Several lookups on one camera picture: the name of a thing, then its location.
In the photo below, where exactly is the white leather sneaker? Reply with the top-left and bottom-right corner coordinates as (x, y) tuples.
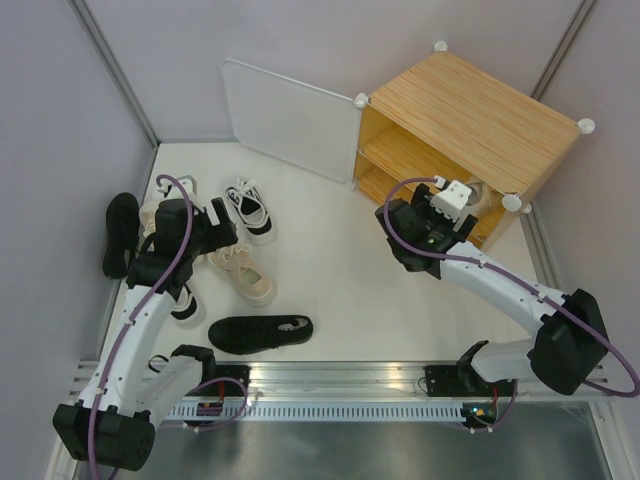
(139, 200), (160, 238)
(466, 176), (502, 216)

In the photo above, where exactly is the beige lace sneaker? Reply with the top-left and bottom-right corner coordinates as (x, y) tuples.
(206, 243), (277, 307)

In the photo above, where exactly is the purple cable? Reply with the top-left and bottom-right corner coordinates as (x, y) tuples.
(87, 173), (251, 471)
(382, 177), (640, 399)

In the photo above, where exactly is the black canvas sneaker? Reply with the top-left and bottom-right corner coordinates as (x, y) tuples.
(208, 315), (314, 355)
(102, 192), (140, 280)

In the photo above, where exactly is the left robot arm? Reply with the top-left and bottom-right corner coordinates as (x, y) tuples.
(52, 198), (238, 471)

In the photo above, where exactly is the white translucent cabinet door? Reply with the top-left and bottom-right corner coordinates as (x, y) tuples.
(221, 59), (369, 183)

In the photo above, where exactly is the wooden shoe cabinet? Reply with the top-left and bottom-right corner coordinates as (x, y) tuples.
(354, 40), (595, 249)

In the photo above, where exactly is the black and white sneaker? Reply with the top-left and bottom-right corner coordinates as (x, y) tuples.
(225, 178), (276, 245)

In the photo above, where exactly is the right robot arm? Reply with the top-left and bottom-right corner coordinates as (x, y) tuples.
(375, 179), (608, 395)

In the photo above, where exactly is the aluminium rail with cable duct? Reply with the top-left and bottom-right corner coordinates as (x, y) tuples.
(69, 359), (616, 426)

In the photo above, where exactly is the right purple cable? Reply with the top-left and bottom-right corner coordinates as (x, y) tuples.
(382, 177), (640, 399)

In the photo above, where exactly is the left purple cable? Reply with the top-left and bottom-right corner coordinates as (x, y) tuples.
(87, 173), (251, 471)

